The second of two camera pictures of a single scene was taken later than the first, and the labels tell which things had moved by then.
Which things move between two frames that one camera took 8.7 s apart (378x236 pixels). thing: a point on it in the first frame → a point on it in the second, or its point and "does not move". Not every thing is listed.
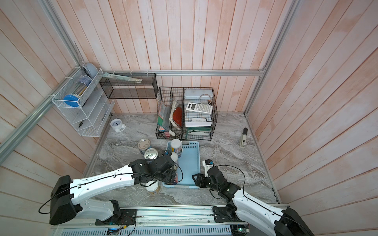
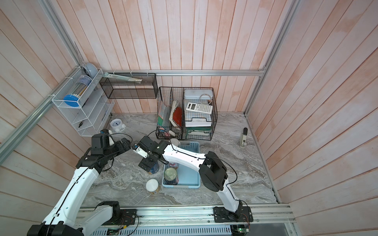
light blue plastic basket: x=188 y=164 does not move
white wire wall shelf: x=81 y=101 does not move
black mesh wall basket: x=130 y=85 does not move
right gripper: x=201 y=178 → x=144 y=162
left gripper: x=171 y=174 → x=121 y=148
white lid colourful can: x=176 y=146 does not move
